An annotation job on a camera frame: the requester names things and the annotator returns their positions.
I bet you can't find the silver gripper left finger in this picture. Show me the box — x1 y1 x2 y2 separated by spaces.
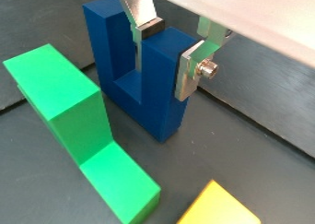
119 0 165 71

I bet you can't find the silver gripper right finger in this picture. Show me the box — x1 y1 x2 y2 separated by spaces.
175 17 231 101

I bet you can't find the blue U-shaped block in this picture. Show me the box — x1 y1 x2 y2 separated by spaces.
82 0 196 142

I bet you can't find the green stepped block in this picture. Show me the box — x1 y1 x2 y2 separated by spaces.
4 44 161 224

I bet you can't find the yellow long block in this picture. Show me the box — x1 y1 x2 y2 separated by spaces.
176 180 261 224

